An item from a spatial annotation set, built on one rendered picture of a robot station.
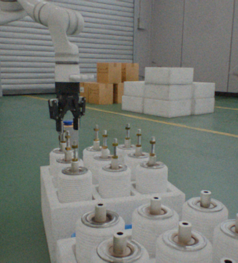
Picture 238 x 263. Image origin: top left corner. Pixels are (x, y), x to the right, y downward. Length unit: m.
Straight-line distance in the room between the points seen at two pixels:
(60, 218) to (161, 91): 2.97
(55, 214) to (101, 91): 4.00
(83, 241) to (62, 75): 0.52
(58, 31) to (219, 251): 0.69
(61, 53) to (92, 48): 6.14
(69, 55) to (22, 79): 5.42
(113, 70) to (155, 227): 4.35
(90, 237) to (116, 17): 7.03
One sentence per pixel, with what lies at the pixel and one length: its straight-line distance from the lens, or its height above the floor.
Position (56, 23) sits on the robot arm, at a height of 0.66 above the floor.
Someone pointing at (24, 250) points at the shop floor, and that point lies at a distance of 1.09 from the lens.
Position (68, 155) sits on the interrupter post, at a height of 0.27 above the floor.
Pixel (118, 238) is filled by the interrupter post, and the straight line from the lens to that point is 0.55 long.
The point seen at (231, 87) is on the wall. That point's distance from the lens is 6.73.
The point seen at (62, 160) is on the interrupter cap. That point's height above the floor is 0.25.
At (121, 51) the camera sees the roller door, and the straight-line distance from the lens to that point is 7.55.
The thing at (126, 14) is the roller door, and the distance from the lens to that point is 7.71.
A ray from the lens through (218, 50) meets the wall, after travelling 6.93.
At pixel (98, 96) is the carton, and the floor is 0.11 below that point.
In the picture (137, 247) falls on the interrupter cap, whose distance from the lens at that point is 0.58.
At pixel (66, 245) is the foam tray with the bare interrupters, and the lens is 0.73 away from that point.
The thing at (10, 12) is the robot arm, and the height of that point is 0.72.
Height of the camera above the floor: 0.54
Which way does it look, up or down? 12 degrees down
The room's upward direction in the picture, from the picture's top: 1 degrees clockwise
